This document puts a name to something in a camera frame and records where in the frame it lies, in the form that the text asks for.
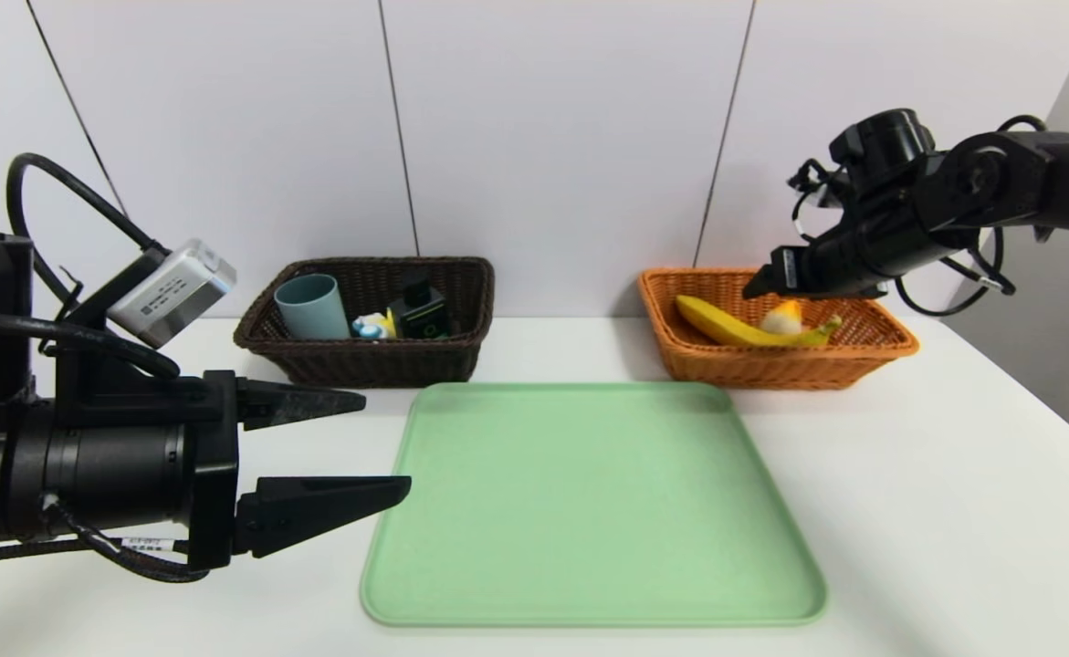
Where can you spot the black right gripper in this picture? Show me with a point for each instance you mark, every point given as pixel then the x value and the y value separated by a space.
pixel 790 267

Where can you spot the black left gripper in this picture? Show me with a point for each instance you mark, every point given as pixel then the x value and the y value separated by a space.
pixel 215 467

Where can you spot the orange and white peach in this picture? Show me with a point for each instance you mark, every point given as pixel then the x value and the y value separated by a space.
pixel 782 318

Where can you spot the yellow banana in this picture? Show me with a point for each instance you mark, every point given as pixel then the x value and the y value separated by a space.
pixel 721 327

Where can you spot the yellow duck toy car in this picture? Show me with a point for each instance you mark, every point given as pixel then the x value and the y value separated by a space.
pixel 372 326

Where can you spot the blue plastic cup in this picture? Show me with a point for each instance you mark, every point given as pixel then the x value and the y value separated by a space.
pixel 310 310

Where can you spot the black pump bottle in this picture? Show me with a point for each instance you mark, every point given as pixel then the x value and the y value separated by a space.
pixel 423 315

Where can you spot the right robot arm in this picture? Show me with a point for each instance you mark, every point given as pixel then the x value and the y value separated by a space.
pixel 981 192

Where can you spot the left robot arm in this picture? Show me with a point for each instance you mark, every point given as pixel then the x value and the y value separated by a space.
pixel 68 456

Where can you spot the orange wicker basket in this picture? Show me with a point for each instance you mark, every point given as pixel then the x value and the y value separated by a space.
pixel 771 370

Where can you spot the dark brown wicker basket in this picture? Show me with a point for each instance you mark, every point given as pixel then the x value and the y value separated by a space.
pixel 370 365

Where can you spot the light green plastic tray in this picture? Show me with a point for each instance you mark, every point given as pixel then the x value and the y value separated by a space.
pixel 589 511

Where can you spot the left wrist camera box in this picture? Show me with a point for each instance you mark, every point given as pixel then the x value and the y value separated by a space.
pixel 173 292

